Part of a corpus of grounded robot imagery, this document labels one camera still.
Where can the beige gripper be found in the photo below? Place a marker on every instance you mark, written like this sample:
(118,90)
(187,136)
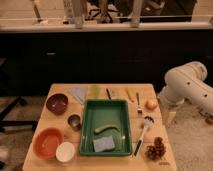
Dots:
(168,114)

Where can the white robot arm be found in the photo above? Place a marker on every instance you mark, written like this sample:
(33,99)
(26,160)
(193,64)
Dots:
(186,82)

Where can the small white bowl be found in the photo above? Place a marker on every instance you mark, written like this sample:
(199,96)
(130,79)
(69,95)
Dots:
(65,152)

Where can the dark maroon bowl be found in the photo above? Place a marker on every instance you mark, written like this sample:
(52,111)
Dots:
(57,103)

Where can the orange red bowl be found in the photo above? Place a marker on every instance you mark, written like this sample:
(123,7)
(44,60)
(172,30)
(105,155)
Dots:
(46,143)

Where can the white dish brush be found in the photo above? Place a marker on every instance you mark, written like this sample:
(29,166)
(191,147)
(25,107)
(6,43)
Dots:
(148,122)

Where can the brown pine cone cluster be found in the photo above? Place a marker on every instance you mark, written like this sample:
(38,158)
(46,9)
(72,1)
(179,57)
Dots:
(157,150)

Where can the green plastic tray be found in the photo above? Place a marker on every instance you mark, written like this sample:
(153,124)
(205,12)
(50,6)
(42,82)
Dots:
(104,119)

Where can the black pen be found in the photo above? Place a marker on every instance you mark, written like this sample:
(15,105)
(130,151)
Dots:
(108,93)

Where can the blue grey sponge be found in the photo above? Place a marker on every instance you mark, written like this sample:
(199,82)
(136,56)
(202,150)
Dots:
(103,144)

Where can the pale green cloth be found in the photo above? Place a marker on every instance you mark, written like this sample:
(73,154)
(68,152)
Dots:
(94,91)

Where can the light blue cloth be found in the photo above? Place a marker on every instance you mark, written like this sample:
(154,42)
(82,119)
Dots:
(78,94)

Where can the metal cup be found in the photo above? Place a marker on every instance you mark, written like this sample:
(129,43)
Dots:
(74,122)

